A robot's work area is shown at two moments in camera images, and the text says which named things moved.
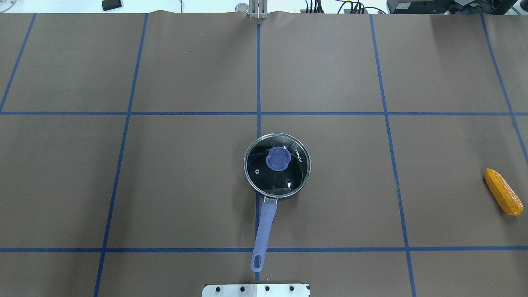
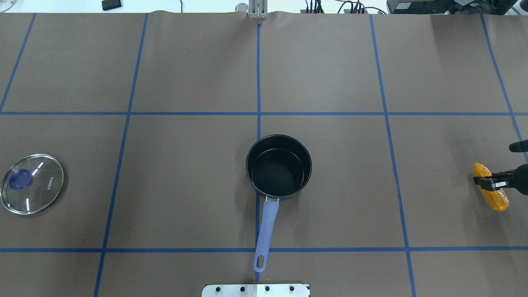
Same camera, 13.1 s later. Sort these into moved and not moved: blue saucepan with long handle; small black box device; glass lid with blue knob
Moved: glass lid with blue knob
Not moved: small black box device; blue saucepan with long handle
